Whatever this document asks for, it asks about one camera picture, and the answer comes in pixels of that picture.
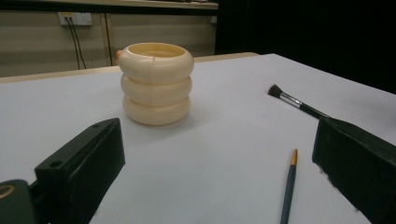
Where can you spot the black makeup brush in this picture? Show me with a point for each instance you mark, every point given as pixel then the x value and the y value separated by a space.
pixel 292 100

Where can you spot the small white wall box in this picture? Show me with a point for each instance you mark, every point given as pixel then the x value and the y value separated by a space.
pixel 213 20

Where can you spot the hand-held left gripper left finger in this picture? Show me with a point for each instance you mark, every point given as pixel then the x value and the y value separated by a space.
pixel 77 168

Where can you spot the teal pencil with gold end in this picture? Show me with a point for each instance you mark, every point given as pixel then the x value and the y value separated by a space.
pixel 289 186

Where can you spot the white wall socket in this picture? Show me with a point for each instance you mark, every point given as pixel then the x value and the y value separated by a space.
pixel 81 18

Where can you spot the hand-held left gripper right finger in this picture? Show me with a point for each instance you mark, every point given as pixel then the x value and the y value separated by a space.
pixel 358 161

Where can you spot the orange knob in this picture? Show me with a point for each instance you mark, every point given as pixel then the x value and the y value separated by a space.
pixel 119 56

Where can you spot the cream ribbed pen holder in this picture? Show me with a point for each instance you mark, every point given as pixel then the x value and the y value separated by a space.
pixel 155 90

